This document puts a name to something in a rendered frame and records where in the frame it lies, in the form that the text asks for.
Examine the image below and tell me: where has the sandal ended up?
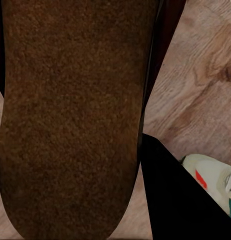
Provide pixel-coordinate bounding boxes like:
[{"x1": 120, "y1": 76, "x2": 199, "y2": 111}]
[{"x1": 0, "y1": 0, "x2": 186, "y2": 240}]

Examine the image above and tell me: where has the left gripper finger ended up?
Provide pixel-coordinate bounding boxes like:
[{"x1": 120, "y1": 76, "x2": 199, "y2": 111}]
[{"x1": 140, "y1": 133, "x2": 231, "y2": 240}]

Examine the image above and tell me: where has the gym shoe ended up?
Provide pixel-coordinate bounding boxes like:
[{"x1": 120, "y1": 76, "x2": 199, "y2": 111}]
[{"x1": 180, "y1": 153, "x2": 231, "y2": 218}]

